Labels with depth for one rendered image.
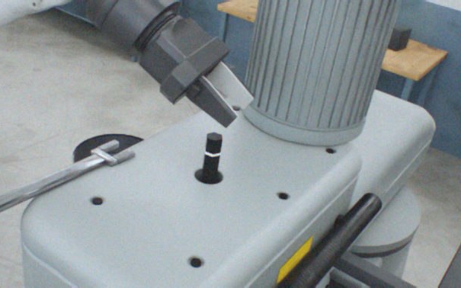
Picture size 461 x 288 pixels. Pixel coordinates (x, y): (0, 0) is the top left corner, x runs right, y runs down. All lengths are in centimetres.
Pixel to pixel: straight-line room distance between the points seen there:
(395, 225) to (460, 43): 373
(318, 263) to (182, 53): 33
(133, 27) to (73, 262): 26
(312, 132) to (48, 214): 38
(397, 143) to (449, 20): 374
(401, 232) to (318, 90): 58
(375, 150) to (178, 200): 57
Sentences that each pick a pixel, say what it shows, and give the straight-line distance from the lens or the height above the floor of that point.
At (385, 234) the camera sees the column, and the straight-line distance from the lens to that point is 126.
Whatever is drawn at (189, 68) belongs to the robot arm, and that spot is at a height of 205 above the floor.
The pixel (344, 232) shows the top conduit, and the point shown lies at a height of 180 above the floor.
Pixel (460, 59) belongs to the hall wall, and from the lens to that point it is 496.
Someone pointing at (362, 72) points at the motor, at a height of 201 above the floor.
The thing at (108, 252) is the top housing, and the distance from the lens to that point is 59.
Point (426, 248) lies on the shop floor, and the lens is 397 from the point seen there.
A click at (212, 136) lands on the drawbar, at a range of 68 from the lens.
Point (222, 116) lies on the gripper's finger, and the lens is 62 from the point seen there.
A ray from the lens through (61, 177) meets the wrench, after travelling 68.
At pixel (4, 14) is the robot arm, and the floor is 205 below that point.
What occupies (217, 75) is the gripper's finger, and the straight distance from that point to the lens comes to 68.
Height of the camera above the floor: 229
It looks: 31 degrees down
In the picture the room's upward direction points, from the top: 9 degrees clockwise
